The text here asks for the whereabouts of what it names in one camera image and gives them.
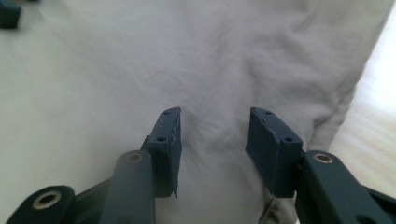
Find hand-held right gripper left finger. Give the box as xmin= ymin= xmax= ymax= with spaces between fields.
xmin=145 ymin=105 xmax=183 ymax=199

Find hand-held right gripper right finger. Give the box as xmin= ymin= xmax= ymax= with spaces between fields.
xmin=245 ymin=106 xmax=304 ymax=200

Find beige shorts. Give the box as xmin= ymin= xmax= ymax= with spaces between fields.
xmin=31 ymin=0 xmax=396 ymax=224

